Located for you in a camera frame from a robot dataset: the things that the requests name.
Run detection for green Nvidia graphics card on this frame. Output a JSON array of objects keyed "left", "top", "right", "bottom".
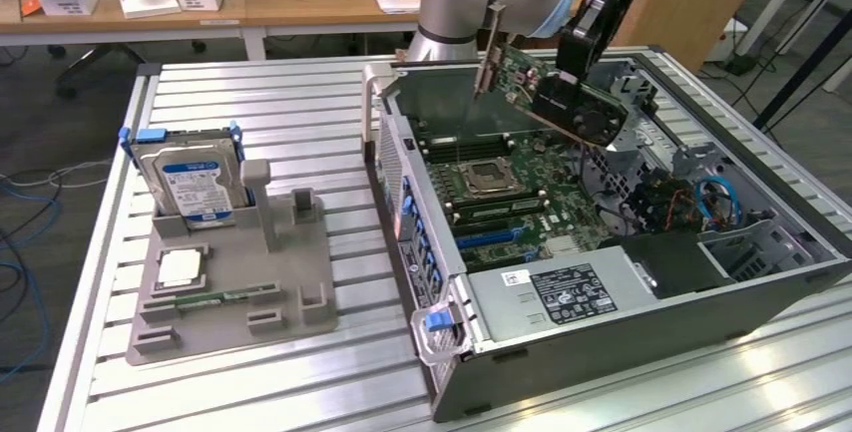
[{"left": 471, "top": 1, "right": 631, "bottom": 149}]

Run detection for wooden cabinet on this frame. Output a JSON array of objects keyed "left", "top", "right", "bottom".
[{"left": 601, "top": 0, "right": 773, "bottom": 74}]

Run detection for white floor unit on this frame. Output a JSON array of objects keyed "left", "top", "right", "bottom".
[{"left": 704, "top": 16, "right": 748, "bottom": 67}]

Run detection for black slanted stand leg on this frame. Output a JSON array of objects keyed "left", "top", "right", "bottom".
[{"left": 751, "top": 0, "right": 852, "bottom": 130}]

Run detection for metal CPU socket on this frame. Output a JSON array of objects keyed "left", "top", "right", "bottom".
[{"left": 457, "top": 158, "right": 517, "bottom": 200}]

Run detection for installed RAM stick black chips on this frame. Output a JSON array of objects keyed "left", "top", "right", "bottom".
[{"left": 451, "top": 197, "right": 547, "bottom": 221}]

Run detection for black expansion slot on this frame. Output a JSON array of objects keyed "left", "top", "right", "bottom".
[{"left": 453, "top": 219, "right": 519, "bottom": 236}]

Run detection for light wooden desk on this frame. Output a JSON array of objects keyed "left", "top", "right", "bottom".
[
  {"left": 0, "top": 0, "right": 249, "bottom": 62},
  {"left": 244, "top": 0, "right": 608, "bottom": 62}
]

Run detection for silver finned heat sink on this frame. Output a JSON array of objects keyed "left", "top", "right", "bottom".
[{"left": 541, "top": 234, "right": 587, "bottom": 258}]

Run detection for blue expansion slot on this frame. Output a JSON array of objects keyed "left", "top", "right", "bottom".
[{"left": 455, "top": 228, "right": 527, "bottom": 248}]

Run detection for grey power supply unit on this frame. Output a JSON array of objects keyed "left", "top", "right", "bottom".
[{"left": 464, "top": 245, "right": 660, "bottom": 344}]

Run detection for open dark PC case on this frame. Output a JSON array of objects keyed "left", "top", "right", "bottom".
[{"left": 359, "top": 43, "right": 852, "bottom": 423}]

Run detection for white box round insert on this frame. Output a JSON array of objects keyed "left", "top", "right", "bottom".
[{"left": 117, "top": 0, "right": 183, "bottom": 20}]

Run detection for hard disk in blue caddy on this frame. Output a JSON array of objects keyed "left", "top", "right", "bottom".
[{"left": 117, "top": 121, "right": 260, "bottom": 231}]

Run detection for grey printed parts rack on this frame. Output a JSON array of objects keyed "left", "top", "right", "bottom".
[{"left": 125, "top": 157, "right": 343, "bottom": 368}]

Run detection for black office chair base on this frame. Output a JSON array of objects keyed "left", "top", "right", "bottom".
[{"left": 49, "top": 44, "right": 149, "bottom": 100}]

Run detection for silver CPU chip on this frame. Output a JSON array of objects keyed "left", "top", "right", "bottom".
[{"left": 157, "top": 250, "right": 205, "bottom": 289}]

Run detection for green RAM stick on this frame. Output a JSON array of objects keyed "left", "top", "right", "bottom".
[{"left": 144, "top": 287, "right": 279, "bottom": 311}]

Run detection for red wire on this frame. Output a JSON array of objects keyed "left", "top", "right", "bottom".
[{"left": 669, "top": 188, "right": 695, "bottom": 226}]

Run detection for blue data wire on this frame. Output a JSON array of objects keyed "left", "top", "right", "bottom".
[{"left": 693, "top": 176, "right": 745, "bottom": 229}]

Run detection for white floor cable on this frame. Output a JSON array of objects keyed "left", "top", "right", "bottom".
[{"left": 5, "top": 160, "right": 112, "bottom": 189}]

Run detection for blue floor cable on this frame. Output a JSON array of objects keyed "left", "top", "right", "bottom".
[{"left": 0, "top": 175, "right": 65, "bottom": 384}]

